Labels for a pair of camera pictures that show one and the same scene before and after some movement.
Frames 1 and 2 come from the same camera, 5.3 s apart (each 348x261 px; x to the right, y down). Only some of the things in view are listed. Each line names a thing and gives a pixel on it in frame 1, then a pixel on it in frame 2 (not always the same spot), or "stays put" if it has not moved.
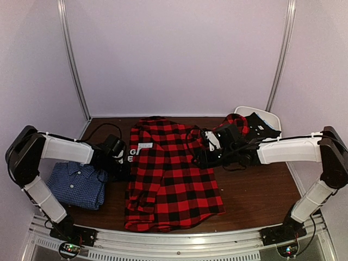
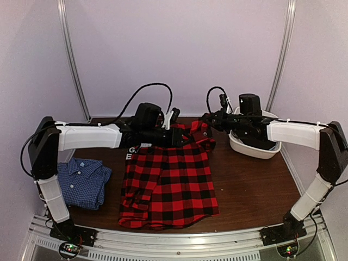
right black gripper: x=206 y=162 -> x=222 y=122
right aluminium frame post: x=289 y=26 stays put
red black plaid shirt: x=167 y=186 stays put
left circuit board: x=69 y=250 stays put
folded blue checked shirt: x=77 y=184 stays put
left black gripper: x=124 y=176 -> x=178 y=141
